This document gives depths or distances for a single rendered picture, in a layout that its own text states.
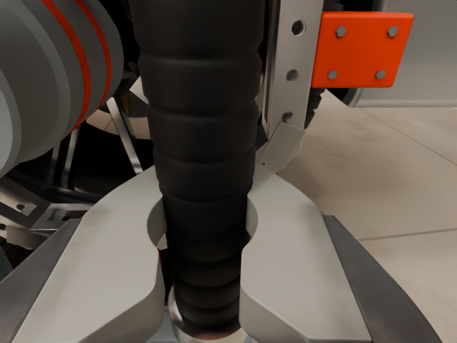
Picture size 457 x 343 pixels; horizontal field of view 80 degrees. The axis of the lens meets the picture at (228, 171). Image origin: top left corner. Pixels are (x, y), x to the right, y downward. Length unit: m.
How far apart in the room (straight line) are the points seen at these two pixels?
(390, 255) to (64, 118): 1.29
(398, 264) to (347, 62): 1.11
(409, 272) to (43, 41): 1.31
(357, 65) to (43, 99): 0.28
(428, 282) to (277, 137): 1.10
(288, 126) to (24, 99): 0.24
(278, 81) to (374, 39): 0.10
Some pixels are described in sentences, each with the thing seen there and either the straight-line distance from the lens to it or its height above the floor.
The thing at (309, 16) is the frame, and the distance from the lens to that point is 0.30.
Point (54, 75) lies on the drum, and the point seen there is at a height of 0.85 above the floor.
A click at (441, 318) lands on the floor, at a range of 1.26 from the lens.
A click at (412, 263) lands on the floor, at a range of 1.39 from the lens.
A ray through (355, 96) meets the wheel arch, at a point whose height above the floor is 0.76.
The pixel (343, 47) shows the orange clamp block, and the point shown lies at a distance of 0.32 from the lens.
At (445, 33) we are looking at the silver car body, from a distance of 0.55.
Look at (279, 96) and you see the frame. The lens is 0.31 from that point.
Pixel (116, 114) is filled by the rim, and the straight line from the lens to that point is 0.45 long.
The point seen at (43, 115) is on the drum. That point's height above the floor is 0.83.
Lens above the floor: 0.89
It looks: 31 degrees down
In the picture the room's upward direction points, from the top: straight up
